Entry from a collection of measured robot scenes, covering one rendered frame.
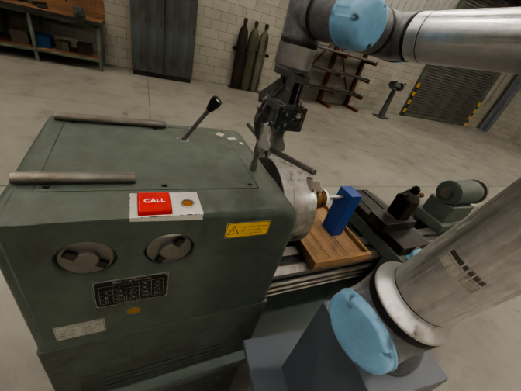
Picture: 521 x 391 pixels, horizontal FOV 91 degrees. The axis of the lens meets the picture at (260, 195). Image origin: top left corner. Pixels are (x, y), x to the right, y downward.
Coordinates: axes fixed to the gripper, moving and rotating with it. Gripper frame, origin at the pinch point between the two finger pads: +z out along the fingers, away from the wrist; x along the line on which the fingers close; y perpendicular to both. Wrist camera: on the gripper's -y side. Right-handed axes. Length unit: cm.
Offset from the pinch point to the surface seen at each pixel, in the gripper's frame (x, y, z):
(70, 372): -47, 14, 60
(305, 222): 19.6, 3.4, 22.9
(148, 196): -27.5, 9.0, 6.7
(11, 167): -131, -212, 132
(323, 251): 40, -1, 45
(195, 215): -19.1, 13.8, 8.0
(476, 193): 140, -6, 22
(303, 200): 18.0, 0.6, 16.1
